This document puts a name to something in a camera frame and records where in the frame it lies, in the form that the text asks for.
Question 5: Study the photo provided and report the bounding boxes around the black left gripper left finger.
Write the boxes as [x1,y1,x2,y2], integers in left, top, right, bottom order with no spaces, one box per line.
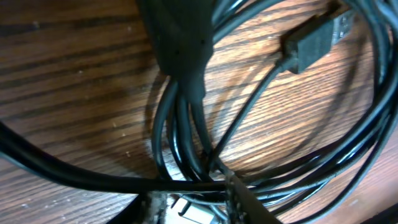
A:
[106,192,167,224]

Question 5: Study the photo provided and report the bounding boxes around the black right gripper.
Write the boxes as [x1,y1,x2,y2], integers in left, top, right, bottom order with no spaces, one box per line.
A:
[136,0,213,103]

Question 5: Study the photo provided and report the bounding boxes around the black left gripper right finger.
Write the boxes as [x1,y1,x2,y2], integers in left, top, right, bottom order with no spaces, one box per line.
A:
[225,175,282,224]

